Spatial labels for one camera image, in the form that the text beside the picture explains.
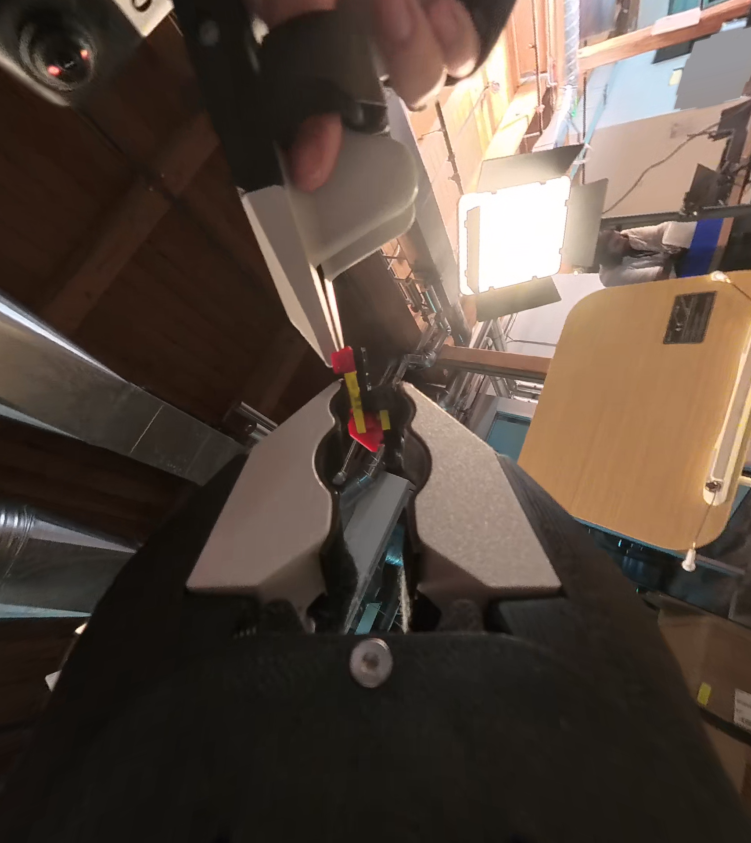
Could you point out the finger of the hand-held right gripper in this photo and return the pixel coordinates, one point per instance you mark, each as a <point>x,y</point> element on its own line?
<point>283,250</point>
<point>334,316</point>

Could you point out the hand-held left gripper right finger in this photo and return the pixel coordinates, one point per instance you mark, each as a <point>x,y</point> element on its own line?
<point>480,520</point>

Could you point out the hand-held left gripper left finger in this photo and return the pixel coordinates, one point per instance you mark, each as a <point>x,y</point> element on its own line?
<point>270,520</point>

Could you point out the small red yellow lego assembly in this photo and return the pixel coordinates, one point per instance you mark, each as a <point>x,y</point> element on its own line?
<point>362,421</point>

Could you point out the person's right hand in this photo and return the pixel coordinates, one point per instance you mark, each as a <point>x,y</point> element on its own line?
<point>415,52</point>

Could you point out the light wooden board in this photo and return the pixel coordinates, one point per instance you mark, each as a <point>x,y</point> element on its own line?
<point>612,408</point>

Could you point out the bright studio light panel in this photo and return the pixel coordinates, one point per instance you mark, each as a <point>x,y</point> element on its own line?
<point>513,230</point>

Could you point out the silver metal ducts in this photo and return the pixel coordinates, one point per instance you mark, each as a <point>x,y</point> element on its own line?
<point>52,375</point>

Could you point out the cardboard box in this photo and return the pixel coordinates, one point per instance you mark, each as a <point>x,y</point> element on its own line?
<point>731,658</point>

